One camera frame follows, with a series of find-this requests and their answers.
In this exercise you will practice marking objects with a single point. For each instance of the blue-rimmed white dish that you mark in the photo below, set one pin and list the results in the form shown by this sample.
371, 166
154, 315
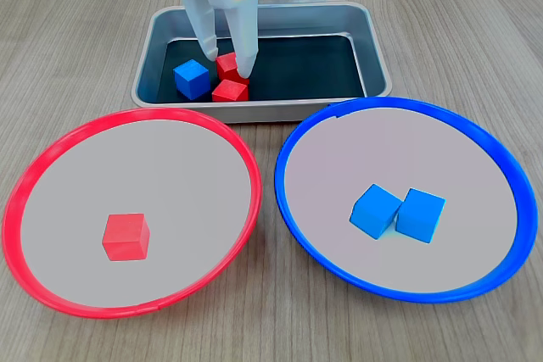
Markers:
399, 154

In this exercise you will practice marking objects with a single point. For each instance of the red-rimmed white dish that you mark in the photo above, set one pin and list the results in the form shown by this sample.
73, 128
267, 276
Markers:
136, 158

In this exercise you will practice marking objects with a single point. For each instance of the red cube block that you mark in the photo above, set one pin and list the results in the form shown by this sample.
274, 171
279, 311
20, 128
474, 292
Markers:
230, 91
126, 237
227, 64

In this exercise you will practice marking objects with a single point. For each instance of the silver metal tray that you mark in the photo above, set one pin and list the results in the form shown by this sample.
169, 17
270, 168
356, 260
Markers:
148, 65

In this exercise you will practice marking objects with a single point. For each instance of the blue cube block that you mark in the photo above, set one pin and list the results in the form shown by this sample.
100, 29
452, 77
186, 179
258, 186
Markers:
373, 210
192, 80
420, 215

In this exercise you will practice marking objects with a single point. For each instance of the black tray liner mat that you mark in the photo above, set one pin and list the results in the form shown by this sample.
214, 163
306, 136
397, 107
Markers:
305, 69

